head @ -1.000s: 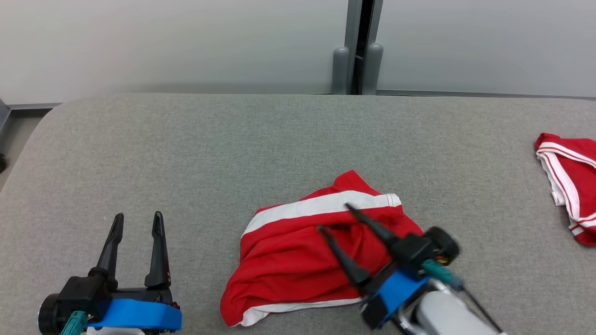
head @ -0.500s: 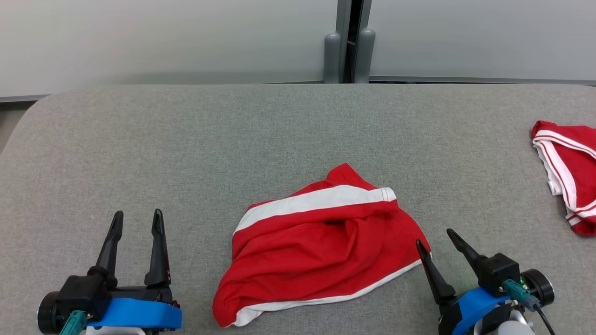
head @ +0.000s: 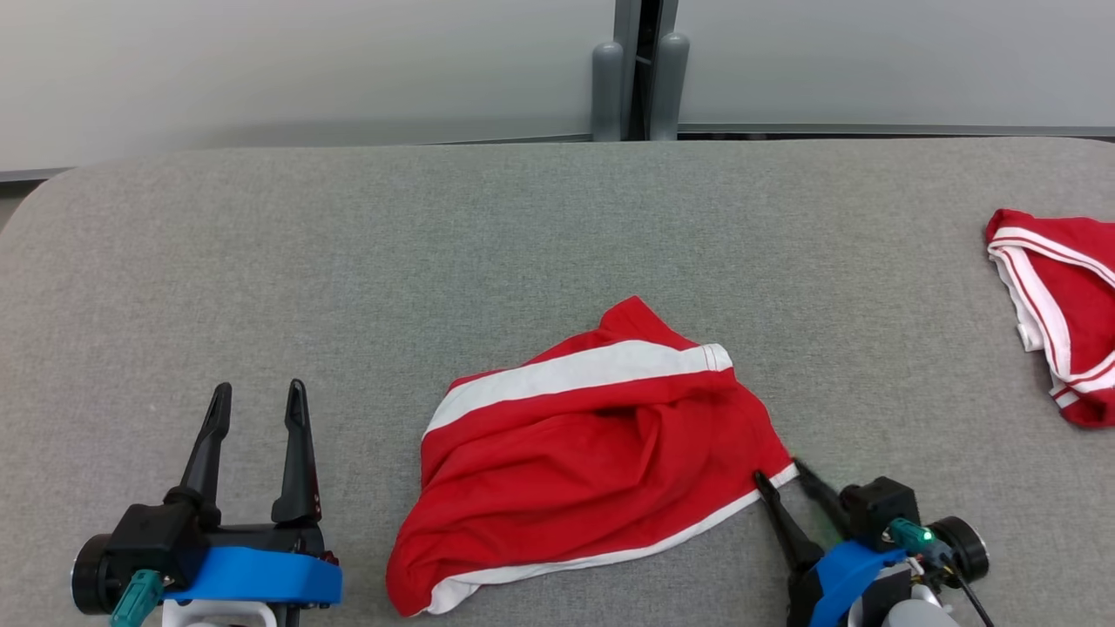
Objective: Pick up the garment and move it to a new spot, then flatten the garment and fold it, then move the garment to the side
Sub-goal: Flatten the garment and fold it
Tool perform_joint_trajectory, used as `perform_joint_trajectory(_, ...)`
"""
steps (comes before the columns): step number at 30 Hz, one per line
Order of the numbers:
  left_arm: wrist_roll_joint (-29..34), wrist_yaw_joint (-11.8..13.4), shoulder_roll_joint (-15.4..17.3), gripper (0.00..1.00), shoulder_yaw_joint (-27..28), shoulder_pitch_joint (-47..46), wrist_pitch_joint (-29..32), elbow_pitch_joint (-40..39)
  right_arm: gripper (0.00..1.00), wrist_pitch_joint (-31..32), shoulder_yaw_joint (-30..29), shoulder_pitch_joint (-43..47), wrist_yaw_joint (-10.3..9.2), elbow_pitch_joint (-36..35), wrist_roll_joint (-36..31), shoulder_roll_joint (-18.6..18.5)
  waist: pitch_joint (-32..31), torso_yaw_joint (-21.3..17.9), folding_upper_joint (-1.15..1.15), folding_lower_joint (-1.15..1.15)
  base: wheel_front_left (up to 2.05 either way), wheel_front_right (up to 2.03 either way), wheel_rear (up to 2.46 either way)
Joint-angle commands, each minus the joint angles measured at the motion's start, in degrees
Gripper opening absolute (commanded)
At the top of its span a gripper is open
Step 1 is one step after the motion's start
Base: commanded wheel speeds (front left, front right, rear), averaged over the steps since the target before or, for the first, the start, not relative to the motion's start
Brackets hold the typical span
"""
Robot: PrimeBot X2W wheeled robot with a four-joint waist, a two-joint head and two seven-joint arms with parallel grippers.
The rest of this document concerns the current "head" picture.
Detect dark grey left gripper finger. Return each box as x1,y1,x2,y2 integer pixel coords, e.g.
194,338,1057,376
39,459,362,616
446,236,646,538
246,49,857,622
166,382,233,510
271,379,320,525

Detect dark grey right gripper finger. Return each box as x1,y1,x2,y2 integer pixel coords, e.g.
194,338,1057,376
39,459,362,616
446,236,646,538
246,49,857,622
791,459,853,536
753,470,825,573

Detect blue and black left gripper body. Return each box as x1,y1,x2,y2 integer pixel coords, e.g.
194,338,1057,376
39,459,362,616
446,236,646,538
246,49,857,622
71,505,343,615

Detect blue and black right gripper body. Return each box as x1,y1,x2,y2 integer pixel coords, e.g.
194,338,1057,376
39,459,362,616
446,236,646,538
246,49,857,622
787,477,990,627

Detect red shorts with white stripe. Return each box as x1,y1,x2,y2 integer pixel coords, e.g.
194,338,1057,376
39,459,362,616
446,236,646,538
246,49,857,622
386,296,799,617

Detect red jersey with white trim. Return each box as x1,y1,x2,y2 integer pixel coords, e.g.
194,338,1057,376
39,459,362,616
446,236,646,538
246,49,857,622
985,209,1115,429

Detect grey fabric padded bench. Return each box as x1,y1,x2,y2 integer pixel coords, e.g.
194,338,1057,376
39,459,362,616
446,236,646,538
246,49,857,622
0,137,1115,627

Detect frosted grey partition panel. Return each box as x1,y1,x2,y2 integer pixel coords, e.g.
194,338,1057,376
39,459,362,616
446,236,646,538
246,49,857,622
662,0,1115,138
0,0,641,175

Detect right black cable teal plug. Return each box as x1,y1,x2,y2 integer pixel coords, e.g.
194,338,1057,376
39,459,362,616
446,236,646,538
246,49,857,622
889,518,996,627

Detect black cable teal plug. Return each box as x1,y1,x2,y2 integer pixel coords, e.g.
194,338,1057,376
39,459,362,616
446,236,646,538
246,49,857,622
889,518,996,627
111,569,165,627

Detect left black cable teal plug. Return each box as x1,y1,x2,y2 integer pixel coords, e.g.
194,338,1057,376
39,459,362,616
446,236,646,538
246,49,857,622
111,569,165,627

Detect grey rounded partition post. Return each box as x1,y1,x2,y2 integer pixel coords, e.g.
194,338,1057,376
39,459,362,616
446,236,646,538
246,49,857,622
591,40,625,142
649,32,690,142

